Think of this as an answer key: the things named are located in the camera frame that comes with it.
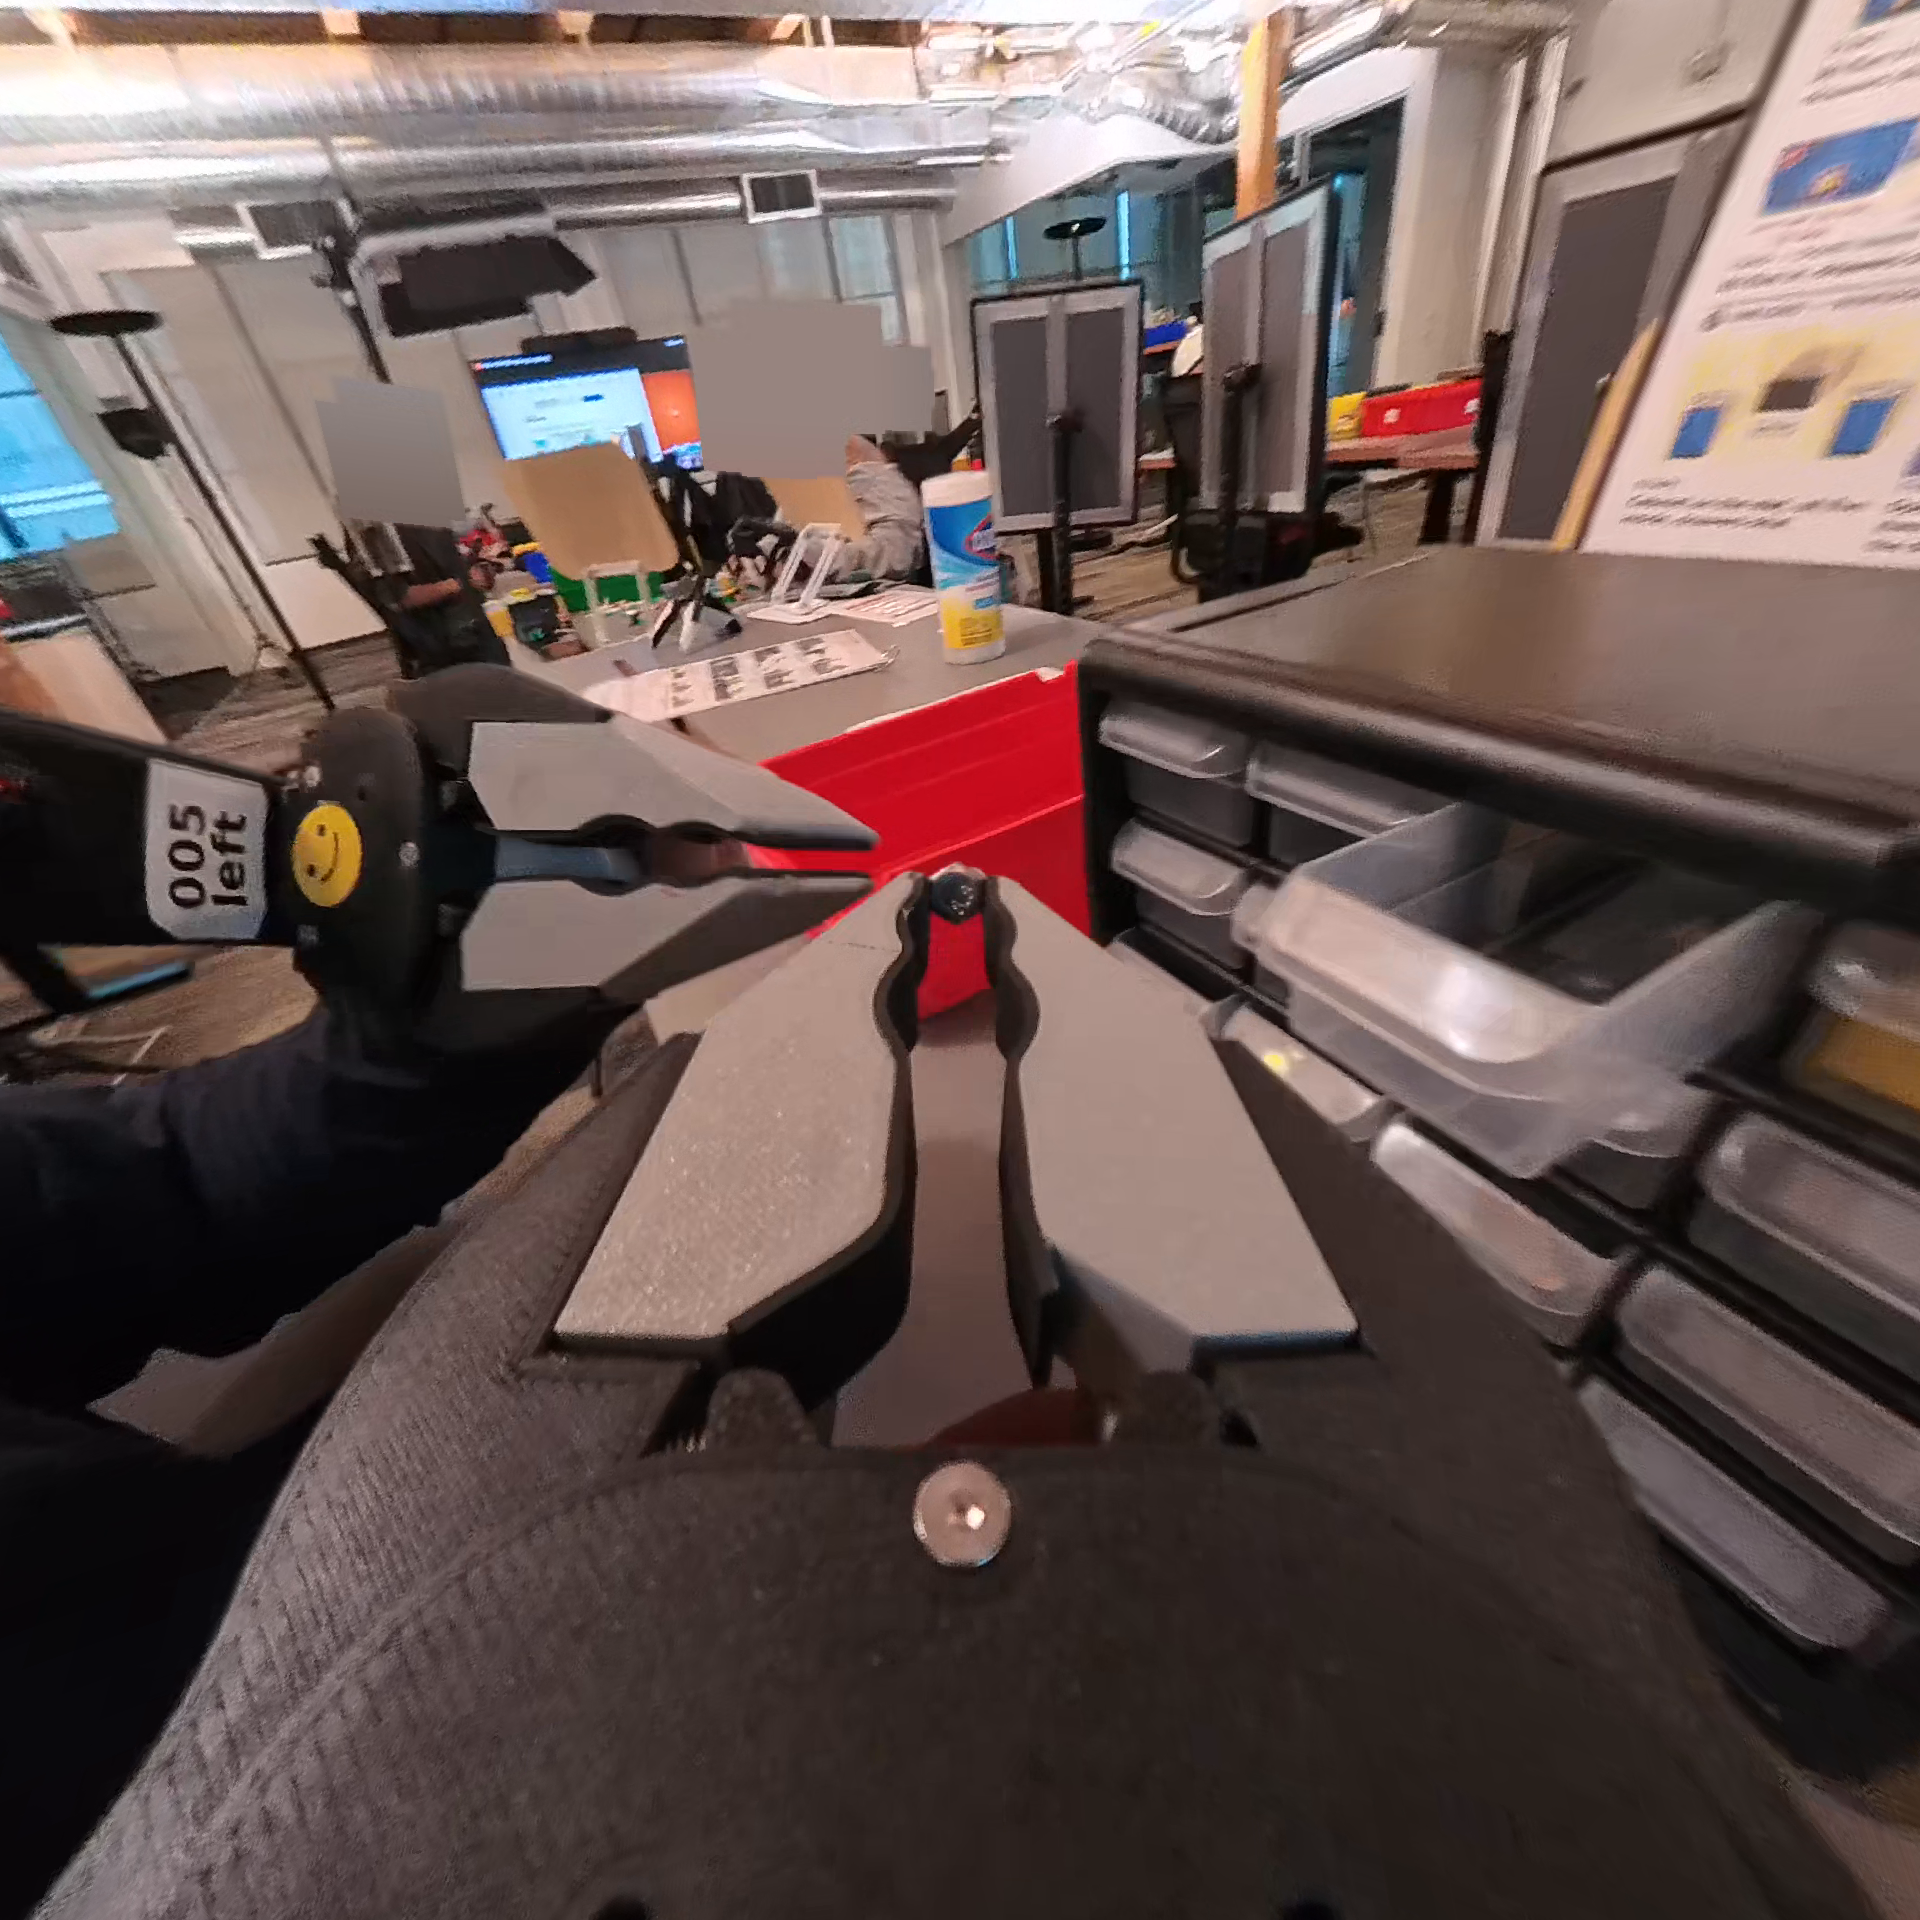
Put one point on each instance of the green and white box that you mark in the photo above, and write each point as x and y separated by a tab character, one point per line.
599	589

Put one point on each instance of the brown cardboard sheet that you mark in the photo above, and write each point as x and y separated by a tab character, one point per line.
593	507

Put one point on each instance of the rows of closed clear drawers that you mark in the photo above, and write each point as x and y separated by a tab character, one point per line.
1786	1349

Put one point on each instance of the red plastic bin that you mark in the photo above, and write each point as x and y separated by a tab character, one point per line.
960	780

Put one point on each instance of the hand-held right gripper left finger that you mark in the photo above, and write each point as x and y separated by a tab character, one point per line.
749	1140

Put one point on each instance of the person's left forearm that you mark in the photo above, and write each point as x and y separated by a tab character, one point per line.
226	1186

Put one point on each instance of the small black screw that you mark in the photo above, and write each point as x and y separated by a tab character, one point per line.
955	896

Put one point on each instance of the silver ventilation duct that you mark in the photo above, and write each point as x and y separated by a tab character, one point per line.
451	142

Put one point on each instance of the printed paper sheet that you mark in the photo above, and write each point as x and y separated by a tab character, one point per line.
749	672
854	607

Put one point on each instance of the red storage crate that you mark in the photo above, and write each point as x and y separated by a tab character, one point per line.
1425	405

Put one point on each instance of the black light stand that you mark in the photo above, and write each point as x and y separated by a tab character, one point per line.
195	496

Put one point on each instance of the grey panel on stand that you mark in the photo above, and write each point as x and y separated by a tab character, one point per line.
1058	405
1268	354

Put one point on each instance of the black drawer cabinet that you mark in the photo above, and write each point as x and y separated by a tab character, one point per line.
1529	660

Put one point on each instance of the wall monitor screen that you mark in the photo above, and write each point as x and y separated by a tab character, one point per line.
577	402

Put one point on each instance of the small black tripod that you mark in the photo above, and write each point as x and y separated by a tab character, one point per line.
692	607

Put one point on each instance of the white wipes canister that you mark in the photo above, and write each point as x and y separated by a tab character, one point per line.
963	563

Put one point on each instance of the open clear plastic drawer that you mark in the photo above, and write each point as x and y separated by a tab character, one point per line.
1469	1020

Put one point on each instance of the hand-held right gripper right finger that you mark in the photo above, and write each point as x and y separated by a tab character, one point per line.
1155	1154

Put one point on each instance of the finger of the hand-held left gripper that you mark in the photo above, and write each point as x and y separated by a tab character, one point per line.
599	774
599	943

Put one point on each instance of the black softbox light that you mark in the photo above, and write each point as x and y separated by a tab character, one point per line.
478	285

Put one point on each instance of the person's dark clothing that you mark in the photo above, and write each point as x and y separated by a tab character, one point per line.
91	1620

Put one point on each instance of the instruction poster board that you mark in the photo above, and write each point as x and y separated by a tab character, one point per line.
1786	329

